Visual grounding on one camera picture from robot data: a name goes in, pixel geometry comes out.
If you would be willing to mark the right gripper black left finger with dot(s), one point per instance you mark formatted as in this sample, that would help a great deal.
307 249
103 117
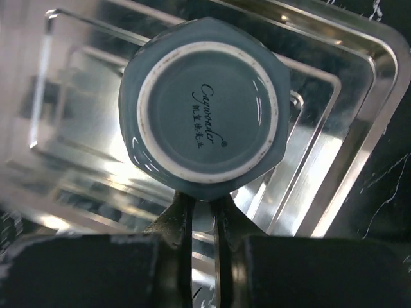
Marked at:
147 269

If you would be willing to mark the blue-grey mug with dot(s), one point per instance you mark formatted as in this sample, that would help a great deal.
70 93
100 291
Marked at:
204 108

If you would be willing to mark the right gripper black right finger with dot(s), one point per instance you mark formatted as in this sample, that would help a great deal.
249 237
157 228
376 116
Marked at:
255 269

